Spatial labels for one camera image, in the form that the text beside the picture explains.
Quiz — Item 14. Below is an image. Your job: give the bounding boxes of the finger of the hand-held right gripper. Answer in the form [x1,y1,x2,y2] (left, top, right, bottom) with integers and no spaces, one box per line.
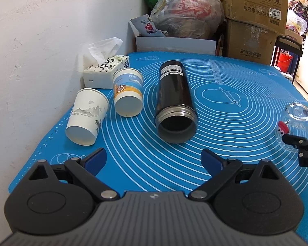
[282,133,308,168]

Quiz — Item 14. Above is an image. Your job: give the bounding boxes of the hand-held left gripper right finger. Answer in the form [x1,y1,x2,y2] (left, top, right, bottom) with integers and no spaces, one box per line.
[188,149,282,201]

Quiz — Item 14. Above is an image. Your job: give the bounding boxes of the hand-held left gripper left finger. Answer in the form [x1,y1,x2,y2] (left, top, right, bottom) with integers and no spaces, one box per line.
[28,147,120,202]

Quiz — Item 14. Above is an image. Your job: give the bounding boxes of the clear glass cup red print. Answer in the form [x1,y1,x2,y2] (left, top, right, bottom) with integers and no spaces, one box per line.
[275,102,308,150]

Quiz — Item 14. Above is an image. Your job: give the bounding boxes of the white torn paper cup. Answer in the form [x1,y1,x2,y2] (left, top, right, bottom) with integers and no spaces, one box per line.
[65,88,110,146]

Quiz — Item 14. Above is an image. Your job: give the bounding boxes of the blue printed paper cup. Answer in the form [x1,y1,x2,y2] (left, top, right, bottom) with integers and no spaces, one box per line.
[112,68,144,118]

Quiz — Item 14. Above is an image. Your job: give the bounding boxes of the blue silicone baking mat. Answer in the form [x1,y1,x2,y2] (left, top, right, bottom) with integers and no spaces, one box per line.
[8,51,308,246]

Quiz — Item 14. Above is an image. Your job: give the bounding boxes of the red bucket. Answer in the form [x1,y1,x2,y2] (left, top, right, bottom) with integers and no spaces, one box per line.
[276,52,293,73]

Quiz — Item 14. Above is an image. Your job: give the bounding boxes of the black metal rack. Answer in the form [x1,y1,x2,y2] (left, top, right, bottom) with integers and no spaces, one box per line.
[270,35,305,83]

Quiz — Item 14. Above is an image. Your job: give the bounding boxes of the black thermos flask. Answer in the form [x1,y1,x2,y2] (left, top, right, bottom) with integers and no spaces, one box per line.
[154,60,198,144]

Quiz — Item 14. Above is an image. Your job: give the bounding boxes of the white tissue pack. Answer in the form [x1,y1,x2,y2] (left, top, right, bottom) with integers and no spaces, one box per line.
[78,38,130,89]

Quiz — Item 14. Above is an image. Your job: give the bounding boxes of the brown cardboard box taped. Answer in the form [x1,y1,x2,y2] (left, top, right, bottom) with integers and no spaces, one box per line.
[224,18,279,66]

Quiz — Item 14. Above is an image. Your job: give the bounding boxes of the purple floral bag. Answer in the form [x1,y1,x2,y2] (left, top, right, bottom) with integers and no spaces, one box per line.
[289,0,308,32]

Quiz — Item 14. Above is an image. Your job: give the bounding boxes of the brown cardboard box white label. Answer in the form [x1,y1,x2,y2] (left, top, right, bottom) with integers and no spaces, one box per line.
[222,0,289,35]

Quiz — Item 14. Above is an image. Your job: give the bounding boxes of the blue and white packet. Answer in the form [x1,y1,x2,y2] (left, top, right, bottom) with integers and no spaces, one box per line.
[130,15,169,37]

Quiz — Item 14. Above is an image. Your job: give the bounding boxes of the clear plastic bag red contents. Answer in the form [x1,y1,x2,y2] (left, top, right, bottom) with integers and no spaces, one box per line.
[149,0,225,40]

